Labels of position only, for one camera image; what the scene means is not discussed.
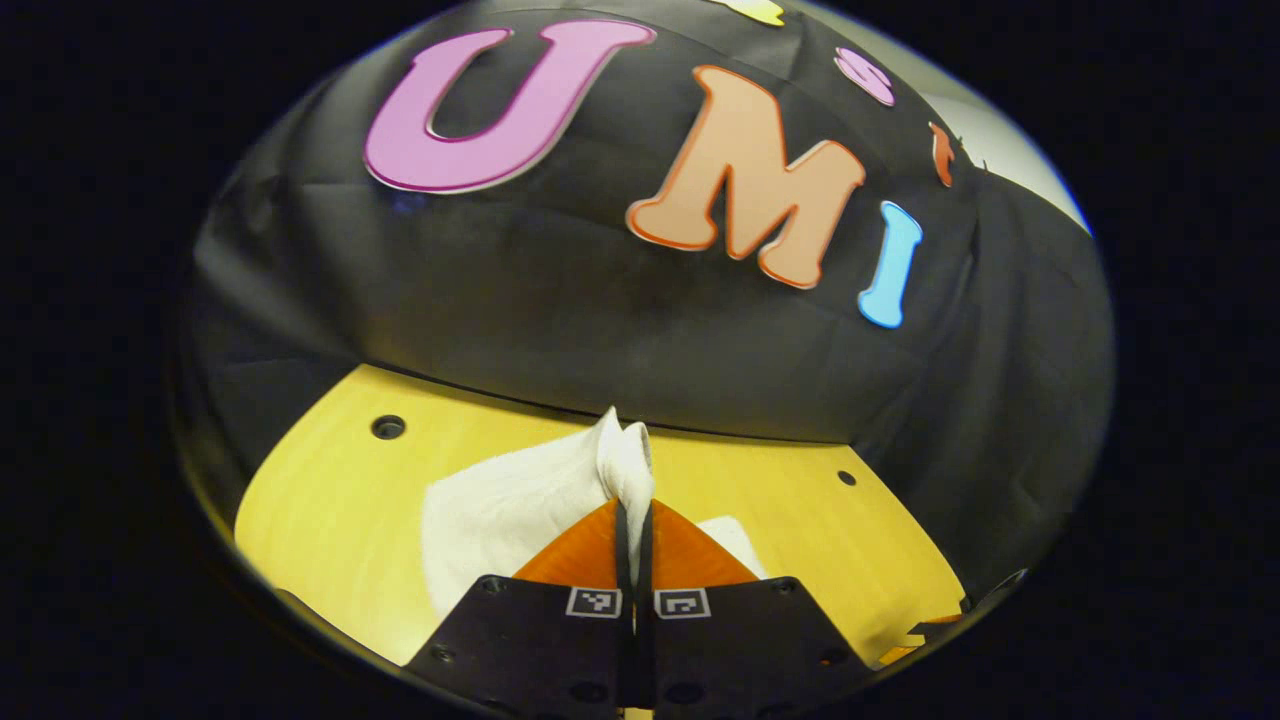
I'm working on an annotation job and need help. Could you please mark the white jeans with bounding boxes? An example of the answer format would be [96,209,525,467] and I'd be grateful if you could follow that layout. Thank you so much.
[420,405,769,621]

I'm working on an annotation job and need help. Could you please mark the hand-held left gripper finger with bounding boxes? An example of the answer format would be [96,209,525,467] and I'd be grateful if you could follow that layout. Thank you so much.
[403,497,638,713]
[636,498,874,713]

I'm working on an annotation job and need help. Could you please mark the black backdrop cloth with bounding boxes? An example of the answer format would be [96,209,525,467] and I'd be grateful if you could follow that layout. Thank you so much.
[175,0,1116,601]

